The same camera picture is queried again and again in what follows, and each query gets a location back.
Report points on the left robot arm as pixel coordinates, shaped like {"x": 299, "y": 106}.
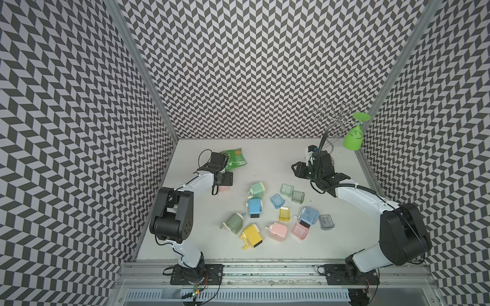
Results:
{"x": 171, "y": 221}

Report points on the yellow pencil sharpener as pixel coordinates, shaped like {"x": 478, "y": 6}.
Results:
{"x": 251, "y": 236}

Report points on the yellow transparent tray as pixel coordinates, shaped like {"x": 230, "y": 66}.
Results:
{"x": 284, "y": 214}

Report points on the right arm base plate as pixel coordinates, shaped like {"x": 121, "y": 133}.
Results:
{"x": 348, "y": 274}

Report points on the blue transparent tray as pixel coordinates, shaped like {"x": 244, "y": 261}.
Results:
{"x": 278, "y": 201}

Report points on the pink transparent tray front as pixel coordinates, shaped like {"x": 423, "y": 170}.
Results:
{"x": 300, "y": 231}

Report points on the light blue pencil sharpener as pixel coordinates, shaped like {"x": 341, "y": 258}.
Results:
{"x": 308, "y": 216}

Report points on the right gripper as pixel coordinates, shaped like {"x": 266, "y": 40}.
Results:
{"x": 298, "y": 171}

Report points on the sage green pencil sharpener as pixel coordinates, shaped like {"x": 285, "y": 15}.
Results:
{"x": 234, "y": 223}

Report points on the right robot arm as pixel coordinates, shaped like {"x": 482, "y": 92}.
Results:
{"x": 403, "y": 236}

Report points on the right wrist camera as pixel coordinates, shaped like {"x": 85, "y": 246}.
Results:
{"x": 308, "y": 152}

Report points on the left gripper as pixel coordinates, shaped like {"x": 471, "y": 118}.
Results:
{"x": 228, "y": 179}

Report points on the green plastic wine glass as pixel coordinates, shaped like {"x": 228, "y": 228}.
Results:
{"x": 355, "y": 137}

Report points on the green snack bag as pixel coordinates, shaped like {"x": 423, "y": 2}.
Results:
{"x": 235, "y": 159}

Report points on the metal wire glass rack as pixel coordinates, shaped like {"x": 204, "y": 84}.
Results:
{"x": 336, "y": 126}

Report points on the grey transparent tray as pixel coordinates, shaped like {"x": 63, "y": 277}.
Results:
{"x": 326, "y": 222}

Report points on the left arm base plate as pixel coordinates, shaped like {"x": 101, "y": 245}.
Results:
{"x": 211, "y": 274}

